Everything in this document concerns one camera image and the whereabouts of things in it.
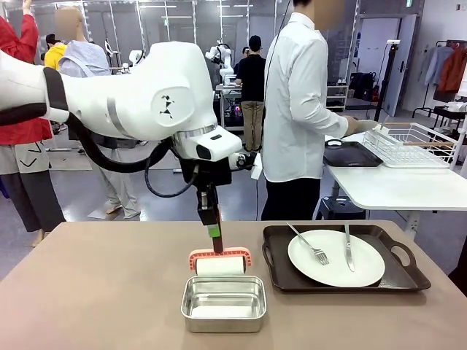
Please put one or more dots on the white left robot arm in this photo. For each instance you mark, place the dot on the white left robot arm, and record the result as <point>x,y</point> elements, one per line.
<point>146,91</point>

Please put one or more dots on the black utility cart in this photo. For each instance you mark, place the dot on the black utility cart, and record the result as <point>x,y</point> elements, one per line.
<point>445,114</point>

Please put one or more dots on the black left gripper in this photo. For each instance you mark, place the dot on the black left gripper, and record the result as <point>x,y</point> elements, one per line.
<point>211,171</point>

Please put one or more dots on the flat black tray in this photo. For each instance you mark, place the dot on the flat black tray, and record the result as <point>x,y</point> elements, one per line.
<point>350,156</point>

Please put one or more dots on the white side table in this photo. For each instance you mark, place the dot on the white side table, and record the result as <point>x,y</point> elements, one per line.
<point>401,186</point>

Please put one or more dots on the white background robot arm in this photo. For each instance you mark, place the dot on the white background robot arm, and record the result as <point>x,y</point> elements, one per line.
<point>224,60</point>

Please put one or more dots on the black tripod stand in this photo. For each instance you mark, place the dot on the black tripod stand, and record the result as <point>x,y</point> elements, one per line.
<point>387,80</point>

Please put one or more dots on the white round plate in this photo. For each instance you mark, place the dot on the white round plate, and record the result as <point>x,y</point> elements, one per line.
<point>335,270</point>

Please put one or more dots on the person's right hand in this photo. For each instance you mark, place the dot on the person's right hand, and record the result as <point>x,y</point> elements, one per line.
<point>359,127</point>

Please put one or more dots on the person's right forearm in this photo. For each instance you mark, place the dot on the person's right forearm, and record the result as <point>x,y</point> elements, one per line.
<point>324,125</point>

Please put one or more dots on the light blue hanging shirt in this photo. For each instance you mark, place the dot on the light blue hanging shirt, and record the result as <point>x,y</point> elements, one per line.
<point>436,62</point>

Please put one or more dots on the rectangular metal container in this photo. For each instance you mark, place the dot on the rectangular metal container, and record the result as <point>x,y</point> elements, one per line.
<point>222,321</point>

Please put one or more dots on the silver table knife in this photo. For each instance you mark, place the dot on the silver table knife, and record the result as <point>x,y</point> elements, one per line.
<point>349,251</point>

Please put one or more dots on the pink lint roller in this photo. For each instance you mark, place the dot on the pink lint roller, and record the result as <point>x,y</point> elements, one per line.
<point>219,266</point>

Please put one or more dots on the person in white shirt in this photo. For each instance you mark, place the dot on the person in white shirt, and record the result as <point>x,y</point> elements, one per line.
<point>292,109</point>

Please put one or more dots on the silver fork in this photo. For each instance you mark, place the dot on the silver fork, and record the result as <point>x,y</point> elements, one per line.
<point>320,256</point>

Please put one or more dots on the mannequin in red garment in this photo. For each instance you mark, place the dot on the mannequin in red garment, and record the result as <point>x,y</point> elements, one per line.
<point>18,138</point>

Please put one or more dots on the person in yellow top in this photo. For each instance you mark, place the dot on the person in yellow top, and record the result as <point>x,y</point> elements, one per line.
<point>54,54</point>

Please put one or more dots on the dark brown serving tray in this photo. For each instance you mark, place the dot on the dark brown serving tray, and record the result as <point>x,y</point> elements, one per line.
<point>281,277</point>

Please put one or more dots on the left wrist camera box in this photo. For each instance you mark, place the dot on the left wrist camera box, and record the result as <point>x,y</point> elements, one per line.
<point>255,166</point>

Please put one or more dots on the person in black shirt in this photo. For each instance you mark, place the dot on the person in black shirt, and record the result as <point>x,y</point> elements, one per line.
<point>251,76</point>

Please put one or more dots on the orange hanging jacket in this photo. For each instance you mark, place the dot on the orange hanging jacket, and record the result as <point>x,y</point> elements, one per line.
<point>454,69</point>

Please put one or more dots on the black bags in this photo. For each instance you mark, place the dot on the black bags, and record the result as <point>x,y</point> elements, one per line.
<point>361,85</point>

